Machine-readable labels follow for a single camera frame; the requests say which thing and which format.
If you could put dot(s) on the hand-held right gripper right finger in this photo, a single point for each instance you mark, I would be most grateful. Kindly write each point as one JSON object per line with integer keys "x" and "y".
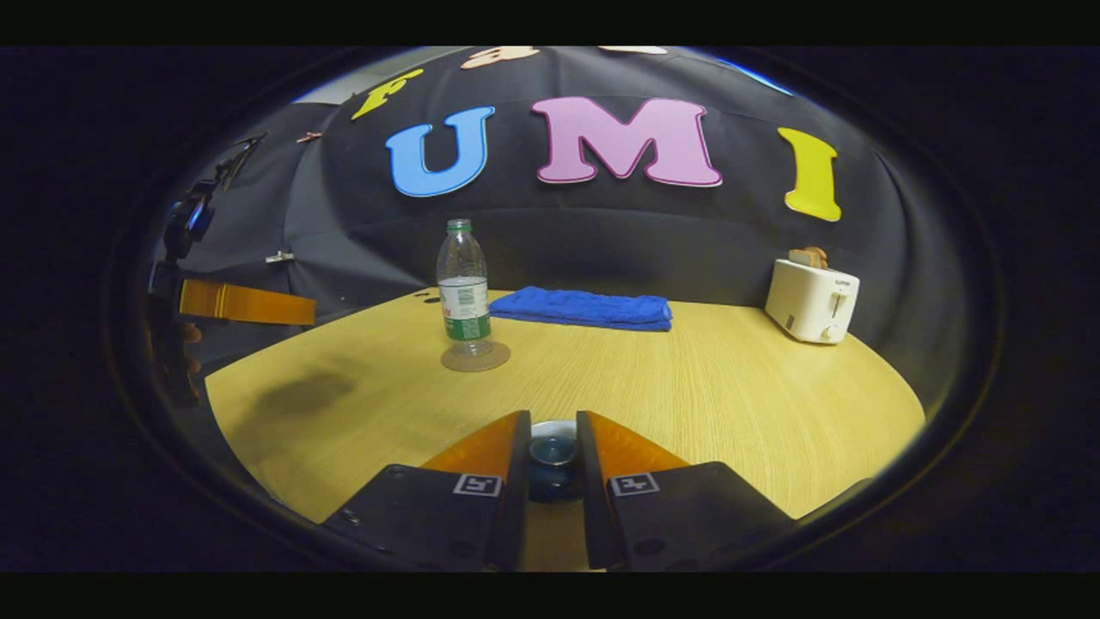
{"x": 595, "y": 524}

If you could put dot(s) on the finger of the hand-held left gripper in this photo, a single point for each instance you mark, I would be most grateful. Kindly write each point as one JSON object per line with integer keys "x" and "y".
{"x": 249, "y": 303}

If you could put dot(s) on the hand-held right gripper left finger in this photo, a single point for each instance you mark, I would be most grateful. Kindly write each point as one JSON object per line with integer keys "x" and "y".
{"x": 509, "y": 524}

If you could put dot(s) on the dark blue teacup lid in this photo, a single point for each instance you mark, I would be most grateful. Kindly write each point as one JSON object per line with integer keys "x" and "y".
{"x": 554, "y": 456}

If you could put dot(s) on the white teacup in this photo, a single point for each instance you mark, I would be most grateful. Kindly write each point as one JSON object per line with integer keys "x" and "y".
{"x": 554, "y": 425}

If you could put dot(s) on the clear plastic water bottle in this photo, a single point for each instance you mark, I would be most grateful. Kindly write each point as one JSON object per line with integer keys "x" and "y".
{"x": 464, "y": 292}

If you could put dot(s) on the small white clip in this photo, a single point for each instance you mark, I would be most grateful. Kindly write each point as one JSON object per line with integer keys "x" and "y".
{"x": 279, "y": 256}

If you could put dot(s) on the small copper clip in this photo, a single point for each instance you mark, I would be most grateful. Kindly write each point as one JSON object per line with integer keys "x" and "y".
{"x": 308, "y": 136}

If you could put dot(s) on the blue folded towel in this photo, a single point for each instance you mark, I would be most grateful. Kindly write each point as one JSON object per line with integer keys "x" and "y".
{"x": 584, "y": 308}

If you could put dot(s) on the black backdrop cloth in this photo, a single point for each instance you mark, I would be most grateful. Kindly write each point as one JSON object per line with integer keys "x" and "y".
{"x": 619, "y": 232}

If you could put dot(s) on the white toaster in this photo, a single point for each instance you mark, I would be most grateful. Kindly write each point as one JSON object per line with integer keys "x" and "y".
{"x": 808, "y": 301}

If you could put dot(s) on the light bread slice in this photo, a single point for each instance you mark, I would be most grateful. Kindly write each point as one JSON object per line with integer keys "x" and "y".
{"x": 801, "y": 257}

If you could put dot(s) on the brown bread slice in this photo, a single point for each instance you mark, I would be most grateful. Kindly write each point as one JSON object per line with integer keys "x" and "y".
{"x": 820, "y": 254}

